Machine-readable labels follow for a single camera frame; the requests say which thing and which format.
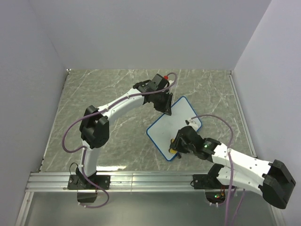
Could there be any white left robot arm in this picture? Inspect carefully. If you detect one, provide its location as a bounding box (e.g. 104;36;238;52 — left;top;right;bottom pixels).
76;78;173;189

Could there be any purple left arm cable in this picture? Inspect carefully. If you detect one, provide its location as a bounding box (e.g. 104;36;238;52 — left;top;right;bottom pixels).
62;72;177;209

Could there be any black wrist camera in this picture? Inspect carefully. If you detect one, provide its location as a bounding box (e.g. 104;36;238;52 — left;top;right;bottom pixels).
178;126;203;143
148;73;170;91

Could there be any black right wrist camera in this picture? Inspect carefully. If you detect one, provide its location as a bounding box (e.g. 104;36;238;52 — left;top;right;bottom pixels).
178;126;203;143

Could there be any yellow whiteboard eraser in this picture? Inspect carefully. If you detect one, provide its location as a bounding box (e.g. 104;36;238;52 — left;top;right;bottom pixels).
168;144;176;154

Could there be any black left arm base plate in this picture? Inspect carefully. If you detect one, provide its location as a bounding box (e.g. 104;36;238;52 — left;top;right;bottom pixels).
67;174;111;190

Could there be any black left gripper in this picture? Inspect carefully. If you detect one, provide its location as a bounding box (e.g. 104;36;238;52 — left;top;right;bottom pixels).
154;92;174;117

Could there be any blue-framed whiteboard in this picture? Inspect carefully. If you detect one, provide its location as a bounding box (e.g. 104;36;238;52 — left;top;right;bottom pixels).
146;96;197;161

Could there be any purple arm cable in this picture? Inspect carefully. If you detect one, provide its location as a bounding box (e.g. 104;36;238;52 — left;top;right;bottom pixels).
62;72;177;209
188;114;247;226

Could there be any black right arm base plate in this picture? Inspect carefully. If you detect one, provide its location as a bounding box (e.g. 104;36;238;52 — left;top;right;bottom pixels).
190;174;229;190

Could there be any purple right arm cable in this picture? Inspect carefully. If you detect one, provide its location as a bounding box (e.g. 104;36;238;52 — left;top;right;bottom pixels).
188;114;247;226

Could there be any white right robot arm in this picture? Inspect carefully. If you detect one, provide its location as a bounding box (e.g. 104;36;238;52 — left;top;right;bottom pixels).
170;131;296;210

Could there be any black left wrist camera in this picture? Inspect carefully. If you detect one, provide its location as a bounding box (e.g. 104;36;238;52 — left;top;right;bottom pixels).
148;73;170;91

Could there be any aluminium front rail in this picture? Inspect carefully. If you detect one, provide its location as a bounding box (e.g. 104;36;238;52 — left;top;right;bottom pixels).
16;171;276;226

